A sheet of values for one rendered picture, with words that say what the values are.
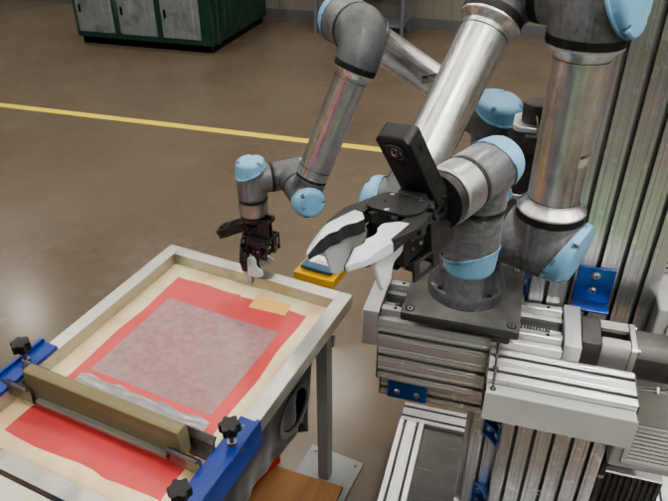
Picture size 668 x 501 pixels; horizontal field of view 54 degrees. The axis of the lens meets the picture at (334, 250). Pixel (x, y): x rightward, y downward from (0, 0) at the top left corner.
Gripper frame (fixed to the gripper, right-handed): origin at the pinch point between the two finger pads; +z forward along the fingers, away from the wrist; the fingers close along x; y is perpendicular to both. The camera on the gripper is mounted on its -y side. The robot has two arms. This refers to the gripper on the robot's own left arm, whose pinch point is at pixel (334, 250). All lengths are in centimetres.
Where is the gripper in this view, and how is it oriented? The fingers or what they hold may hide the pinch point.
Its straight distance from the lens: 65.6
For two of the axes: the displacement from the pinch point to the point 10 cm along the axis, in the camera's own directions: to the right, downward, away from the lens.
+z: -6.5, 4.1, -6.4
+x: -7.5, -2.3, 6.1
